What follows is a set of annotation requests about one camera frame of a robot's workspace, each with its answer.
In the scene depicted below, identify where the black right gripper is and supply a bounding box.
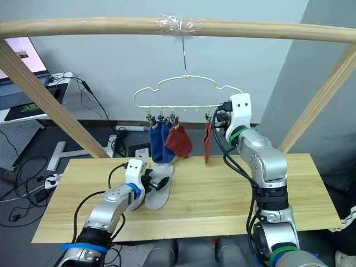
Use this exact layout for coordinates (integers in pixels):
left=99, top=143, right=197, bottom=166
left=216, top=101, right=233, bottom=132

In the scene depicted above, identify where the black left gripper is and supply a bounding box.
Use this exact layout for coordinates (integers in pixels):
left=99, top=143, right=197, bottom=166
left=140, top=167, right=170, bottom=196

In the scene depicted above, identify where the grey sock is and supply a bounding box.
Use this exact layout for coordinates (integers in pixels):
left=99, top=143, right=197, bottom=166
left=144, top=163, right=175, bottom=211

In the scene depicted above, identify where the red sock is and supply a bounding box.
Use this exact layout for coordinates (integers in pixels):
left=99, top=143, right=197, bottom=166
left=203, top=123, right=213, bottom=165
left=164, top=124, right=194, bottom=159

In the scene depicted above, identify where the cream plastic clip hanger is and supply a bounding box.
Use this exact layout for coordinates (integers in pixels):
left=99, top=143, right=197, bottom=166
left=133, top=35, right=246, bottom=112

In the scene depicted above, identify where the white floor socket box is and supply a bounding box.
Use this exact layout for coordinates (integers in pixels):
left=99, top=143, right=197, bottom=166
left=134, top=148, right=151, bottom=160

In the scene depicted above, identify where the white power strip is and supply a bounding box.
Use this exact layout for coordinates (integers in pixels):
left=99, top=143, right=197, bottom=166
left=115, top=125, right=151, bottom=133
left=43, top=173, right=64, bottom=190

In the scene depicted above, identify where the dark rounded shape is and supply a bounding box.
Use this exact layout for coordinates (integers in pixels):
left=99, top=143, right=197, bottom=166
left=143, top=239, right=179, bottom=267
left=214, top=237, right=251, bottom=267

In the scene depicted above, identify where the clear tape wrap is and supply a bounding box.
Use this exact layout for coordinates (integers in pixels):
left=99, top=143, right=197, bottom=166
left=155, top=14, right=204, bottom=43

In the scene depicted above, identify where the white desk foot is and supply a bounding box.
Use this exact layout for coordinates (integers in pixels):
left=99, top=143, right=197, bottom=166
left=46, top=141, right=93, bottom=172

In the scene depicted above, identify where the black power adapter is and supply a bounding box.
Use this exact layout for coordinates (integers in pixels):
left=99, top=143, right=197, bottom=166
left=33, top=189, right=52, bottom=204

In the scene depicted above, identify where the white desk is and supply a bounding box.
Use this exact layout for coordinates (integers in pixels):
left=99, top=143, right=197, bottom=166
left=0, top=71, right=76, bottom=129

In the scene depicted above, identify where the white perforated panel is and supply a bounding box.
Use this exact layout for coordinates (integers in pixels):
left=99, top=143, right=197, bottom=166
left=0, top=122, right=46, bottom=172

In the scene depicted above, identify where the black green mouse pad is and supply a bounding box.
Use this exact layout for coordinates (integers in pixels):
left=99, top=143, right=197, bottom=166
left=3, top=102, right=47, bottom=122

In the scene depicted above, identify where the black garment with white stripe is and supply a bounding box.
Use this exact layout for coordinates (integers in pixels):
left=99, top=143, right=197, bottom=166
left=328, top=204, right=356, bottom=267

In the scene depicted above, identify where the open laptop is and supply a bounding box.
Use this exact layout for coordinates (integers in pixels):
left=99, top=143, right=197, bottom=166
left=0, top=36, right=53, bottom=97

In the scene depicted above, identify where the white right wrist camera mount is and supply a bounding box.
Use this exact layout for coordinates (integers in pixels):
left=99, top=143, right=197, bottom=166
left=225, top=93, right=252, bottom=143

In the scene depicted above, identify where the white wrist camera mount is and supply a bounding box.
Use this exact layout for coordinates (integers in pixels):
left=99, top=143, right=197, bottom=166
left=124, top=159, right=149, bottom=190
left=225, top=93, right=252, bottom=143

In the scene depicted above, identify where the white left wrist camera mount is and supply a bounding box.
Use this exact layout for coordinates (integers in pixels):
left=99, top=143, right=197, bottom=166
left=124, top=159, right=149, bottom=190

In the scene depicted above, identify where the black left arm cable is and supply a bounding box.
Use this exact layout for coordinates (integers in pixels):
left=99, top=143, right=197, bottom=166
left=72, top=163, right=129, bottom=245

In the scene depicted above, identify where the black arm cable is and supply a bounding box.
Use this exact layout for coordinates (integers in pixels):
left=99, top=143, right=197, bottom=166
left=211, top=107, right=266, bottom=267
left=72, top=163, right=129, bottom=245

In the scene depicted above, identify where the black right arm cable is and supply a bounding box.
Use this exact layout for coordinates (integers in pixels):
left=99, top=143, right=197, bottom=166
left=211, top=107, right=266, bottom=267

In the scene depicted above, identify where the slanted wooden frame post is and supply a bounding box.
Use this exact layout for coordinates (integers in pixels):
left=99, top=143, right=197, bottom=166
left=0, top=38, right=110, bottom=160
left=278, top=43, right=356, bottom=155

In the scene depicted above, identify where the black desk cable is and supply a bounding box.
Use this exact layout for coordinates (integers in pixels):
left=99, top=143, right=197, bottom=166
left=48, top=71, right=119, bottom=131

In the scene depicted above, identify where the wooden frame crossbar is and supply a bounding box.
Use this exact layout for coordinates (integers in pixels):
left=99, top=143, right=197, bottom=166
left=0, top=16, right=356, bottom=45

